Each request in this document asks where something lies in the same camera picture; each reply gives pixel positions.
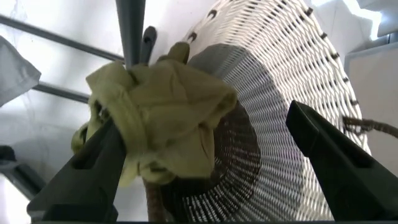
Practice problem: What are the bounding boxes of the green garment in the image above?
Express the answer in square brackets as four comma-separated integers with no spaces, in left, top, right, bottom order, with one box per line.
[70,42,239,187]

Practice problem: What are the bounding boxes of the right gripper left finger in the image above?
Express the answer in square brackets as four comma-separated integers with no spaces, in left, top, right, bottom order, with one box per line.
[26,118,127,223]

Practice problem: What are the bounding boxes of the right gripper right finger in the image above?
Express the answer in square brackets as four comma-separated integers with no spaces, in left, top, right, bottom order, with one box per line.
[285,99,398,222]

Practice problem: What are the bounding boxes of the black clothes rack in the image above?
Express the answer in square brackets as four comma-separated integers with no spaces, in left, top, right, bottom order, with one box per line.
[0,0,158,105]

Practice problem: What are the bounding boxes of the white laundry basket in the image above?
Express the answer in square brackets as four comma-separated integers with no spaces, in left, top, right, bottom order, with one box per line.
[146,0,398,222]

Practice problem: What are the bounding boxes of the white curtain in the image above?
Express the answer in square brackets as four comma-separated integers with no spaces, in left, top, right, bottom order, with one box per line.
[356,0,398,38]

